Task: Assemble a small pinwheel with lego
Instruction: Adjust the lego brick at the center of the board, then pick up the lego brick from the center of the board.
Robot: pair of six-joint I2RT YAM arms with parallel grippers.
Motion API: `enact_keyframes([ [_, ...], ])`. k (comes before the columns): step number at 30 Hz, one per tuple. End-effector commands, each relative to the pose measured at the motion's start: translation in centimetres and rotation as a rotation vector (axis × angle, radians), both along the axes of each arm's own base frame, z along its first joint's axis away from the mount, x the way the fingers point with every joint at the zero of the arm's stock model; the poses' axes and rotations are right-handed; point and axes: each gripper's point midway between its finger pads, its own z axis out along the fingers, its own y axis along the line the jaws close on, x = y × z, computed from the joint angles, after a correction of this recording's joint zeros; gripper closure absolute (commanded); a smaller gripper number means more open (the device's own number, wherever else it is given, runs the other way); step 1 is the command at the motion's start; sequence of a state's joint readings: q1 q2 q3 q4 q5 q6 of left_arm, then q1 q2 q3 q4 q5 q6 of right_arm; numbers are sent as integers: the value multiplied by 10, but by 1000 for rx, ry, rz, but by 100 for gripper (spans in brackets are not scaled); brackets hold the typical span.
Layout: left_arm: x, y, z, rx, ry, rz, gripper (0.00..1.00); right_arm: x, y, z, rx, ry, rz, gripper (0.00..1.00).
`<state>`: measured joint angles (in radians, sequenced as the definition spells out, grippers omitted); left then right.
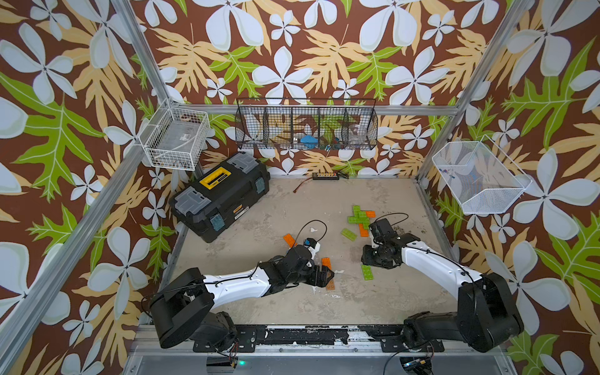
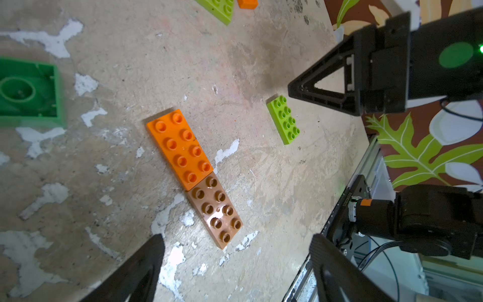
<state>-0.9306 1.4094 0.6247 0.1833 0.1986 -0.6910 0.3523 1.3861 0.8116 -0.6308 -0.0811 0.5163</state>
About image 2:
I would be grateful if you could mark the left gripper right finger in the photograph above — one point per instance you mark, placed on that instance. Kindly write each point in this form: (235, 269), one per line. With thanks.
(337, 279)

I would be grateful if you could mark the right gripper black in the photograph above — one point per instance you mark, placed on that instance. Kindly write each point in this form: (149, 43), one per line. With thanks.
(379, 69)

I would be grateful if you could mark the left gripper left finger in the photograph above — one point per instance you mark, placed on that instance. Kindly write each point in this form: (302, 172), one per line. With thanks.
(136, 279)

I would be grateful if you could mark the tan lego brick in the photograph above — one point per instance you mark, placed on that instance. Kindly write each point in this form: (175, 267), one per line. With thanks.
(216, 210)

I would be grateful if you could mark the lime lego brick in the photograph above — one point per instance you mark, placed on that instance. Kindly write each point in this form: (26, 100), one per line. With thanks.
(221, 9)
(283, 119)

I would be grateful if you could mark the orange lego brick long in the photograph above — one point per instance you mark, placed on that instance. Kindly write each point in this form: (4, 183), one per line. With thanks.
(248, 4)

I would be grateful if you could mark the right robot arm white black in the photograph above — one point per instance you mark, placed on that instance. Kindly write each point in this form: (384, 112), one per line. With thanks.
(433, 220)

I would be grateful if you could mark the dark green square lego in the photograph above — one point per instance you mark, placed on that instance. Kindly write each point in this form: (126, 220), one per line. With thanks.
(32, 94)

